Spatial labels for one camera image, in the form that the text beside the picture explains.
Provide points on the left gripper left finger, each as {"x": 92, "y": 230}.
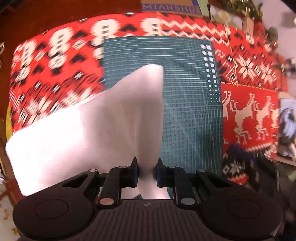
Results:
{"x": 117, "y": 179}

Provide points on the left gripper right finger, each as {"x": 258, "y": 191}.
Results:
{"x": 177, "y": 179}

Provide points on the white cloth garment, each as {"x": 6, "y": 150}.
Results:
{"x": 92, "y": 136}

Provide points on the pile of folded clothes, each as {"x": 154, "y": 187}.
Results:
{"x": 286, "y": 146}

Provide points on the green cutting mat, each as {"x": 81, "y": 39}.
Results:
{"x": 192, "y": 121}

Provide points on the red patterned knit blanket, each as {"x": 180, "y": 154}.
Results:
{"x": 64, "y": 66}

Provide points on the cardboard box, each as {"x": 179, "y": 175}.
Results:
{"x": 172, "y": 6}

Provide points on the green plant decoration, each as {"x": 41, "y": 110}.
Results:
{"x": 252, "y": 20}

